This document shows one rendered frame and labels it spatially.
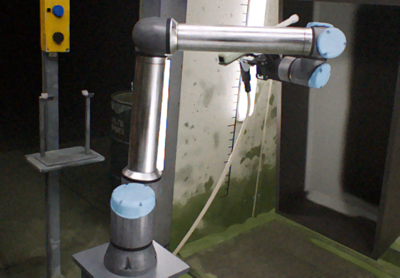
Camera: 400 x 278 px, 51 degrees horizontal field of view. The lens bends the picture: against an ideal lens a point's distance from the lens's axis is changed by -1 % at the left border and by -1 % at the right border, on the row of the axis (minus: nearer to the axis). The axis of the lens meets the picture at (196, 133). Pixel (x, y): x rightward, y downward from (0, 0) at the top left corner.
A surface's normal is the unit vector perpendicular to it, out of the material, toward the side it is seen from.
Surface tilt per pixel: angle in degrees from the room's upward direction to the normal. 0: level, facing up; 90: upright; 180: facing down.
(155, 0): 90
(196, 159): 90
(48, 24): 90
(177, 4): 90
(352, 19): 102
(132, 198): 5
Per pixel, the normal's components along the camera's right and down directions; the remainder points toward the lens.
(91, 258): 0.08, -0.96
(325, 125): -0.72, 0.33
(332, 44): 0.06, 0.28
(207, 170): 0.67, 0.26
